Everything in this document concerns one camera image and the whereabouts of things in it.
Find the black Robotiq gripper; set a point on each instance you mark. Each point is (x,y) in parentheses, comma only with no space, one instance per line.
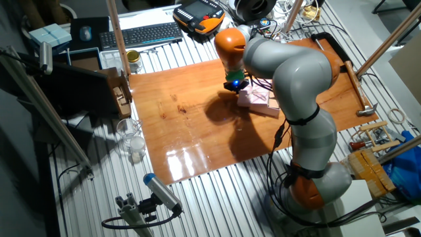
(235,86)

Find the pink ribboned casing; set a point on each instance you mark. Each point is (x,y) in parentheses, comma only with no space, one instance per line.
(255,97)

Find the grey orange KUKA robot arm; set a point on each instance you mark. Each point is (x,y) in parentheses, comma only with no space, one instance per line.
(296,75)

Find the brown cardboard box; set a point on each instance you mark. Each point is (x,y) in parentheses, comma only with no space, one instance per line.
(113,74)

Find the light blue gift box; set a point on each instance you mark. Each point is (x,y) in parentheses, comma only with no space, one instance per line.
(49,34)

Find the small wooden block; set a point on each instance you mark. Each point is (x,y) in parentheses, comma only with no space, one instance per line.
(122,99)
(274,103)
(117,91)

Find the white rounded object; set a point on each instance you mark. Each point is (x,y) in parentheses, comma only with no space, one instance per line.
(225,23)

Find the glossy wooden board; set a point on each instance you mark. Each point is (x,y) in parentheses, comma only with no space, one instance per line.
(184,145)

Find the blue round tape roll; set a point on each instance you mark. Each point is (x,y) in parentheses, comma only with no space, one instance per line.
(265,22)

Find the black filament spool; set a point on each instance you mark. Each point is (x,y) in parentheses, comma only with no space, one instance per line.
(241,11)

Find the orange black teach pendant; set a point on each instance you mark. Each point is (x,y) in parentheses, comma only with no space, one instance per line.
(200,13)

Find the wooden pole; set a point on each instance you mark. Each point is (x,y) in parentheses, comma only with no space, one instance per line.
(394,33)
(292,16)
(118,39)
(401,148)

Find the black bar clamp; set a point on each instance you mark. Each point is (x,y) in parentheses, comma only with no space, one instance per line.
(329,37)

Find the glass jar yellow lid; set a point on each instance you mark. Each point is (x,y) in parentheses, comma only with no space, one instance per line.
(134,62)

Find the brass metal fitting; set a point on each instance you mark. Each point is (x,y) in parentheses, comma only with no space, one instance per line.
(310,13)

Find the black computer keyboard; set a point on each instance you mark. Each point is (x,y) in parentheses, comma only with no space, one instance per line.
(141,36)

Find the small clear plastic cup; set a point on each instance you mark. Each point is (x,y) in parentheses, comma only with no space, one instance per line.
(137,148)

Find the clear plastic beaker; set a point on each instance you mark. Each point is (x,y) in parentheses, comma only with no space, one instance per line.
(126,130)

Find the white paper sheets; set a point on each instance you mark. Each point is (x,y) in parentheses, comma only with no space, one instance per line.
(144,18)

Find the clear plastic tray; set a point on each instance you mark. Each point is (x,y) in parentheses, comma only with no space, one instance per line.
(112,61)

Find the yellow cardboard stack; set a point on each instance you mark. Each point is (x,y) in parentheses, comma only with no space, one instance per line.
(371,171)

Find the dark blue tray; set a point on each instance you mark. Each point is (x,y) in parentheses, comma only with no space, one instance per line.
(85,61)

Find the black monitor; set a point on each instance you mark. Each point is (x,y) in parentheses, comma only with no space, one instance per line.
(75,89)

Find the grey computer mouse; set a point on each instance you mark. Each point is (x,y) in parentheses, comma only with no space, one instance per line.
(85,33)

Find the aluminium profile stand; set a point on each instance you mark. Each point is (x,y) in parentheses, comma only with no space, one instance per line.
(131,217)

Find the black mouse pad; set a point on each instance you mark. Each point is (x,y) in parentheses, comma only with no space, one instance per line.
(75,42)

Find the blue plastic bag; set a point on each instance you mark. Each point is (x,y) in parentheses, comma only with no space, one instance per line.
(408,174)

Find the green gripper mount flange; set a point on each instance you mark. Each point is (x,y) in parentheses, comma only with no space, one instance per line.
(235,75)

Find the silver camera blue end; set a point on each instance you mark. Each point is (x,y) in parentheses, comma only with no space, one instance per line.
(161,191)

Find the small wooden frame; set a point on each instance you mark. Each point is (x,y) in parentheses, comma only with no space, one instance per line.
(373,126)

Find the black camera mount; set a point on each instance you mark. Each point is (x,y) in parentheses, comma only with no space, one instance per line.
(148,207)

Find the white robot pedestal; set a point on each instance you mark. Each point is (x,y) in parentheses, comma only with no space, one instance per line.
(358,210)

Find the long silver frame bar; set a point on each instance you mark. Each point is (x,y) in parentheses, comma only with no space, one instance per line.
(49,112)

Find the silver depth camera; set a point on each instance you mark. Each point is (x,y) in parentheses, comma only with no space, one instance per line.
(46,57)

